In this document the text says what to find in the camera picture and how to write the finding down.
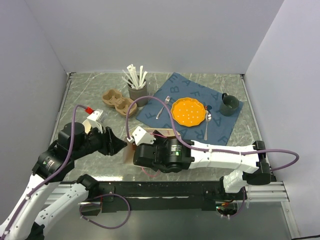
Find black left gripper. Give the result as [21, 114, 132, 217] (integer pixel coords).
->
[72, 122, 128, 159]

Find pink kraft paper bag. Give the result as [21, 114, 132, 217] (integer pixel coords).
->
[123, 126, 176, 166]

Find brown paper cups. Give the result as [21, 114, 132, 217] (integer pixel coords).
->
[82, 119, 92, 134]

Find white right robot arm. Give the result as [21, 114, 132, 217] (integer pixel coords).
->
[133, 138, 271, 200]

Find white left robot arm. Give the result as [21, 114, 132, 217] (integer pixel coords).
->
[0, 122, 127, 240]

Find orange dotted plate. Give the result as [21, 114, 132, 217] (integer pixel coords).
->
[170, 97, 206, 127]

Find grey utensil holder cup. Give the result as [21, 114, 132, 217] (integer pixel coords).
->
[127, 80, 148, 107]

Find silver fork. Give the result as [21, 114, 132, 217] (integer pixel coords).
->
[155, 96, 171, 120]

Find silver spoon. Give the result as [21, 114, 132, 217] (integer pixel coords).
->
[203, 110, 212, 141]

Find dark green mug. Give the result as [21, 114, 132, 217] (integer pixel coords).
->
[219, 93, 240, 117]

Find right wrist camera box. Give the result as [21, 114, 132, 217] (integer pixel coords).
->
[127, 126, 156, 146]

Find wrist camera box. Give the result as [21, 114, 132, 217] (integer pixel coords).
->
[86, 109, 107, 134]
[127, 126, 156, 146]

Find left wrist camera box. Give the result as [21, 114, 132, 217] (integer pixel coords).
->
[86, 109, 107, 134]

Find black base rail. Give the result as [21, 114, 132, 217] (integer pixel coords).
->
[44, 179, 291, 213]

